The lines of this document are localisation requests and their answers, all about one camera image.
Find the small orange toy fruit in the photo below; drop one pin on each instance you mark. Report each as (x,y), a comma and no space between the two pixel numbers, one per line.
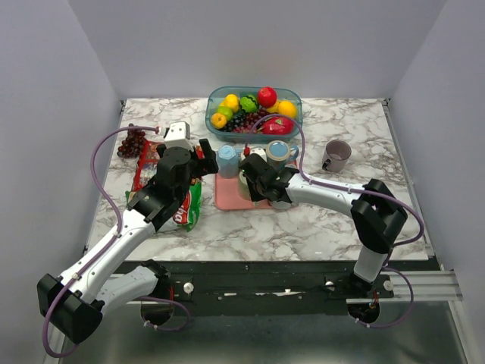
(218,120)

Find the green toy watermelon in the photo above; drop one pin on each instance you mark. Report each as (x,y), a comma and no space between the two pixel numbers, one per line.
(248,103)

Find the cream ceramic mug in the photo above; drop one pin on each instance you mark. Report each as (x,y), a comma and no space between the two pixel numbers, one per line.
(255,150)

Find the blue-bottom beige mug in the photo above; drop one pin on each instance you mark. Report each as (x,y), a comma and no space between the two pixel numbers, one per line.
(280,154)

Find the pink plastic tray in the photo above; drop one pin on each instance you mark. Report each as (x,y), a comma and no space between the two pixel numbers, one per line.
(226,196)

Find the red toy dragon fruit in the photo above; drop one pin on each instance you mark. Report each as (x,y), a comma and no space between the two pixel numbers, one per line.
(277,126)

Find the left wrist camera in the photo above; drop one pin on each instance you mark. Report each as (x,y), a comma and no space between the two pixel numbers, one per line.
(177,134)

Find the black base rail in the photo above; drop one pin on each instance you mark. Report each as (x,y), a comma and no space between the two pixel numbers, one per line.
(215,308)

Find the red toy apple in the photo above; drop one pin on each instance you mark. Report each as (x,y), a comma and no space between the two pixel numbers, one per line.
(266,97)

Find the purple ceramic mug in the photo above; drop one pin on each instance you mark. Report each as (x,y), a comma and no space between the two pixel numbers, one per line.
(336,155)

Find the grey ceramic mug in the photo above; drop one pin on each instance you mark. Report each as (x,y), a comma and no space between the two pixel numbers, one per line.
(283,205)

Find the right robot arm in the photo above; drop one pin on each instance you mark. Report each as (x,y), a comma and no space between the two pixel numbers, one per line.
(378,219)

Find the green toy lime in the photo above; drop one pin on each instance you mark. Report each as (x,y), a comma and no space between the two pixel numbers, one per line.
(225,111)

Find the dark grapes in container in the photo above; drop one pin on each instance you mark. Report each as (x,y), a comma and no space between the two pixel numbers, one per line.
(241,122)

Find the Chuba cassava chips bag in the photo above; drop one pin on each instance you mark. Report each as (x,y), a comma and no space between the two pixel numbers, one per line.
(187,216)

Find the red grape bunch on table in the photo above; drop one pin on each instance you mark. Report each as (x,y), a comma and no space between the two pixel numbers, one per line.
(133,145)

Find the teal plastic fruit container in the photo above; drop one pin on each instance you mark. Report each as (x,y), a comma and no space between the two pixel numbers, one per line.
(217,96)

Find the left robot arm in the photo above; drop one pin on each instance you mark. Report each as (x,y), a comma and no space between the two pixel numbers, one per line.
(76,300)

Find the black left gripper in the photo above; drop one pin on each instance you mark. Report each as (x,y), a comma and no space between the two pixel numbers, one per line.
(206,165)

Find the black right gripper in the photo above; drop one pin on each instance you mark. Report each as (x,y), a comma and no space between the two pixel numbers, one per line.
(255,195)

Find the light blue faceted mug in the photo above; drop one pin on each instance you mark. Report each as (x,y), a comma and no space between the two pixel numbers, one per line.
(228,161)

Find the colourful candy bag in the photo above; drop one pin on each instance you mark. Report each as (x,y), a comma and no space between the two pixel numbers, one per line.
(147,165)

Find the yellow toy lemon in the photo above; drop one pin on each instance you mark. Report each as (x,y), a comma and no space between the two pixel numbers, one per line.
(231,101)

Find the green ceramic mug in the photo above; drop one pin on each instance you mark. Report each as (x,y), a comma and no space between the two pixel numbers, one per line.
(243,189)

